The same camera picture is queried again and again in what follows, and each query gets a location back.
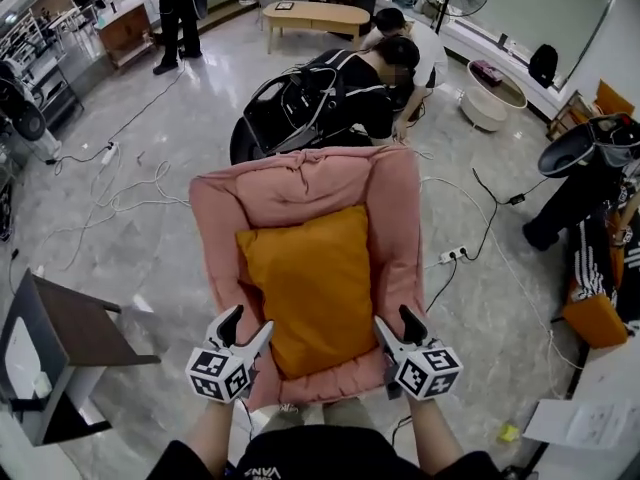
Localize brown wooden cabinet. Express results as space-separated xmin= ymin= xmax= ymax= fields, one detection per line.
xmin=94 ymin=2 xmax=156 ymax=69

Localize orange striped sofa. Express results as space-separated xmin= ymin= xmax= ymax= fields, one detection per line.
xmin=559 ymin=207 xmax=640 ymax=350

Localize dark grey side table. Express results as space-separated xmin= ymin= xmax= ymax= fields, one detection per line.
xmin=0 ymin=267 xmax=162 ymax=447

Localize person's right forearm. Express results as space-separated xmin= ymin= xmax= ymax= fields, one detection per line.
xmin=407 ymin=395 xmax=474 ymax=477

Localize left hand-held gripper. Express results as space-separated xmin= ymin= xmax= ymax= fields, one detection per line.
xmin=184 ymin=304 xmax=276 ymax=406

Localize person's black shirt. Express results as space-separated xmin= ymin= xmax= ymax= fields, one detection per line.
xmin=147 ymin=425 xmax=511 ymax=480

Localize person's grey trousers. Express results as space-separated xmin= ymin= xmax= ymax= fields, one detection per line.
xmin=262 ymin=397 xmax=376 ymax=432

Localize white cable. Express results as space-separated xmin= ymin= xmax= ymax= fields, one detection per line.
xmin=37 ymin=160 xmax=194 ymax=272
xmin=419 ymin=175 xmax=586 ymax=399

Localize white paper sheet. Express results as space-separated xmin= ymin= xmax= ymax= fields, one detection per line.
xmin=522 ymin=398 xmax=640 ymax=452

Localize oval wooden coffee table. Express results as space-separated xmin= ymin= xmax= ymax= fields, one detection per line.
xmin=262 ymin=0 xmax=371 ymax=54

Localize black cable with adapter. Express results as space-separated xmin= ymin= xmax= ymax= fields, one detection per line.
xmin=462 ymin=167 xmax=551 ymax=262

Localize orange panel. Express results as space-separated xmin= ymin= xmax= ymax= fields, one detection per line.
xmin=596 ymin=80 xmax=636 ymax=118

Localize white flat device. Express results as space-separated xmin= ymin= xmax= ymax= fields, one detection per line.
xmin=2 ymin=316 xmax=44 ymax=402

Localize wire rack shelf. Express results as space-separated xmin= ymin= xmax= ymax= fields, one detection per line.
xmin=547 ymin=90 xmax=601 ymax=142

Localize black backpack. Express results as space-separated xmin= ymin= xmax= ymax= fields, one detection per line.
xmin=528 ymin=43 xmax=560 ymax=89

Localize orange cushion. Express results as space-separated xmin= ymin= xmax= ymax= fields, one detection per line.
xmin=234 ymin=204 xmax=384 ymax=380

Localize round white side table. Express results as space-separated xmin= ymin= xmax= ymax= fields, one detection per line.
xmin=459 ymin=59 xmax=529 ymax=133

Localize pink padded folding chair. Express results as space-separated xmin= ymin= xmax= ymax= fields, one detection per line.
xmin=188 ymin=145 xmax=429 ymax=413

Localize grey roller blind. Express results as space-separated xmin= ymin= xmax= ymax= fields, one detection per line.
xmin=449 ymin=0 xmax=624 ymax=77

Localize person's left forearm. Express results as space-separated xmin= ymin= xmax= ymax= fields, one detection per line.
xmin=189 ymin=398 xmax=236 ymax=479

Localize dark red box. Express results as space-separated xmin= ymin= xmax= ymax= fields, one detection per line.
xmin=473 ymin=60 xmax=504 ymax=87

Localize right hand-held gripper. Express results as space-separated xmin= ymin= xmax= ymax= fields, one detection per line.
xmin=373 ymin=304 xmax=464 ymax=402

